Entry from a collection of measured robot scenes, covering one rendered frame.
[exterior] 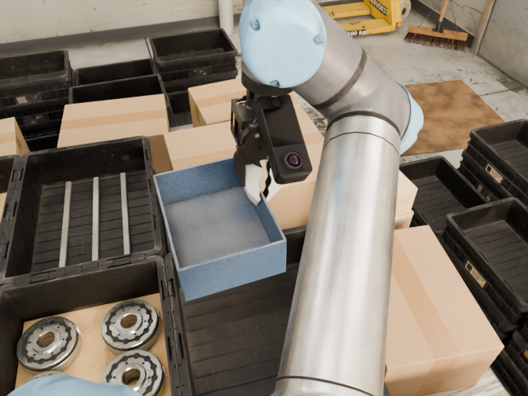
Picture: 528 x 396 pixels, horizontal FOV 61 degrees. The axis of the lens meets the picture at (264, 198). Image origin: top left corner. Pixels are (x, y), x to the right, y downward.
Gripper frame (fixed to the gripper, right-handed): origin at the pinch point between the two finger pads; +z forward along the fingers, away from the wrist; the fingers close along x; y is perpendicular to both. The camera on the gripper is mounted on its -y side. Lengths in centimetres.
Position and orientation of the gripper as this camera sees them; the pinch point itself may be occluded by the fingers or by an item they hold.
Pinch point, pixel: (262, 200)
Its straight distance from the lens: 67.8
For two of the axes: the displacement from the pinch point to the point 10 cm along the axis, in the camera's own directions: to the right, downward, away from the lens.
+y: -2.9, -6.6, 6.9
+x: -9.5, 1.4, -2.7
